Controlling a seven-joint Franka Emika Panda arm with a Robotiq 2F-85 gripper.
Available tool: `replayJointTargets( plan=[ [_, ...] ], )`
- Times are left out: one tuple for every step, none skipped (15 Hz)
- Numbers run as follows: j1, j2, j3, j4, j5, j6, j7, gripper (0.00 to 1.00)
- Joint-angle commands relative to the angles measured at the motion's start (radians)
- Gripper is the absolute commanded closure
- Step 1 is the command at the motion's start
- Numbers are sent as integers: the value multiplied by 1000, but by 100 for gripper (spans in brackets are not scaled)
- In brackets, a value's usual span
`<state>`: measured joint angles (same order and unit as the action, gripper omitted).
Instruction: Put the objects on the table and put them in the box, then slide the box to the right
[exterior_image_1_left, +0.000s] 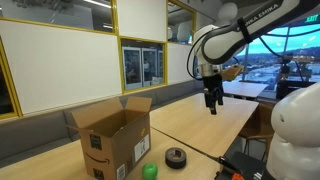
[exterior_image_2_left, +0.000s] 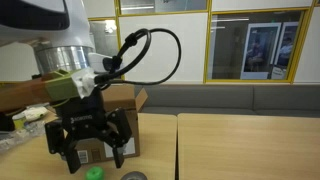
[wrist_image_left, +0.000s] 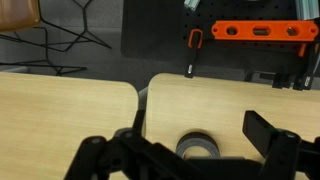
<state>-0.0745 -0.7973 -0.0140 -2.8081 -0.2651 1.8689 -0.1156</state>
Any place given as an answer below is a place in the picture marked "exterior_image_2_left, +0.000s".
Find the black device block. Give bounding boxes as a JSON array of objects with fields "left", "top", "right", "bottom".
[{"left": 0, "top": 111, "right": 16, "bottom": 133}]

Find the poster with seated person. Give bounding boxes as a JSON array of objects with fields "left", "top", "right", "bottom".
[{"left": 240, "top": 22, "right": 283, "bottom": 81}]

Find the grey upholstered bench sofa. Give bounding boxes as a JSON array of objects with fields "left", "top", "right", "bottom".
[{"left": 134, "top": 83, "right": 320, "bottom": 119}]

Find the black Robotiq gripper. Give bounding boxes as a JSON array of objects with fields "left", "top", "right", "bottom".
[{"left": 44, "top": 88, "right": 133, "bottom": 175}]

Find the poster with person in blue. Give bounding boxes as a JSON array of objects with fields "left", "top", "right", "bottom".
[{"left": 271, "top": 21, "right": 300, "bottom": 80}]

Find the small bottle with yellow label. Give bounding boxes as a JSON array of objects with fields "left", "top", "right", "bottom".
[{"left": 11, "top": 111, "right": 28, "bottom": 132}]

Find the olive brown wrist camera mount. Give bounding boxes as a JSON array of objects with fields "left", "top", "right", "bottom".
[{"left": 0, "top": 68, "right": 98, "bottom": 113}]

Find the clear plastic bag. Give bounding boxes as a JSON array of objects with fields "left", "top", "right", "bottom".
[{"left": 0, "top": 119, "right": 46, "bottom": 153}]

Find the green toy apple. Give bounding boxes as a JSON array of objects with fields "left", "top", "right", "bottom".
[{"left": 84, "top": 165, "right": 106, "bottom": 180}]

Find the yellow framed glass window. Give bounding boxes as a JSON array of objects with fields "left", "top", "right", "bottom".
[
  {"left": 114, "top": 0, "right": 213, "bottom": 17},
  {"left": 203, "top": 7, "right": 314, "bottom": 84},
  {"left": 87, "top": 16, "right": 125, "bottom": 81}
]

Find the white and yellow soft object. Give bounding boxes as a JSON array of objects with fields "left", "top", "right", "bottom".
[{"left": 23, "top": 105, "right": 50, "bottom": 122}]

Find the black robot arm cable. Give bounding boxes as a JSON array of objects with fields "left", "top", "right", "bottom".
[{"left": 94, "top": 27, "right": 183, "bottom": 92}]

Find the brown cardboard box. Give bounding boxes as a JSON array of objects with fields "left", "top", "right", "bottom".
[{"left": 74, "top": 83, "right": 149, "bottom": 164}]

